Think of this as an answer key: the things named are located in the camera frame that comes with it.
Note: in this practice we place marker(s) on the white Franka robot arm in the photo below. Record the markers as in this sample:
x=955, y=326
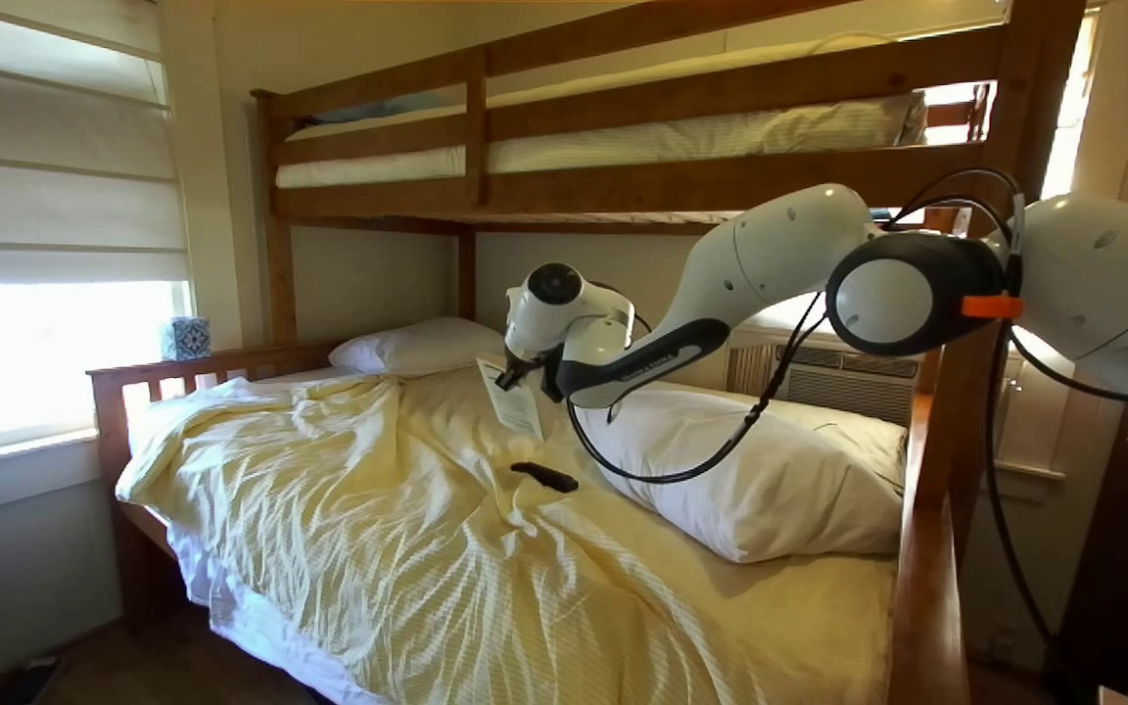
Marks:
x=892, y=296

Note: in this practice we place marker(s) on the small white far pillow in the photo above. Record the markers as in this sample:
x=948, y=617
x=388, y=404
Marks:
x=418, y=351

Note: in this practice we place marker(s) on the large white pillow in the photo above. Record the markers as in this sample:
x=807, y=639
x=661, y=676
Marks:
x=802, y=485

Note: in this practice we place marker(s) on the black remote control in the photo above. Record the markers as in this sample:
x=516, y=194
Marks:
x=546, y=477

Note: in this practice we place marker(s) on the yellow bed sheet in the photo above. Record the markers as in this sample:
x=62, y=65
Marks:
x=374, y=540

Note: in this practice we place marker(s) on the window air conditioner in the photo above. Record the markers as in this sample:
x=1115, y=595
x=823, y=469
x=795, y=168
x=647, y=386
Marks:
x=828, y=379

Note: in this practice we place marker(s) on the upper bunk mattress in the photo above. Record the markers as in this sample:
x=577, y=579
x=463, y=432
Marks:
x=837, y=126

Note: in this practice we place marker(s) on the white window blind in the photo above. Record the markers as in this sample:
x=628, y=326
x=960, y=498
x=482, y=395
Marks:
x=89, y=186

